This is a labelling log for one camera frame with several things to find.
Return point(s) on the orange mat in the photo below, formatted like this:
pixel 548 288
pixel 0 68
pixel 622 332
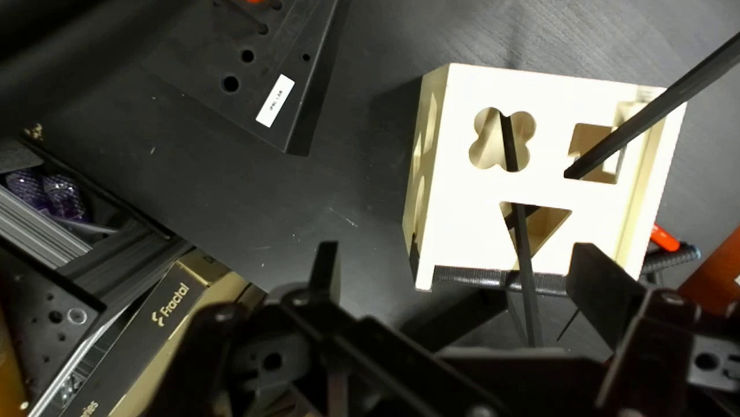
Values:
pixel 717 279

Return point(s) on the black stand with white label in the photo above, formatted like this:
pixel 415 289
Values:
pixel 301 46

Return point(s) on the wooden shape sorter cube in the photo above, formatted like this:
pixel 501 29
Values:
pixel 464 233

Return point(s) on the purple crumpled object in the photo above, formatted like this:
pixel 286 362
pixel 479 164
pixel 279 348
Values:
pixel 48 192

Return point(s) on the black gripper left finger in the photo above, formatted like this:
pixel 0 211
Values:
pixel 325 270

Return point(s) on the black gold Fractal box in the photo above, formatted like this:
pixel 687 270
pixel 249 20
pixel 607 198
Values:
pixel 165 308

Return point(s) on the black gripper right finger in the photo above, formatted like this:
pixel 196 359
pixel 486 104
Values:
pixel 604 296

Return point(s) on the aluminium frame rail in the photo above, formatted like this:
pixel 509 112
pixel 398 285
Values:
pixel 38 233

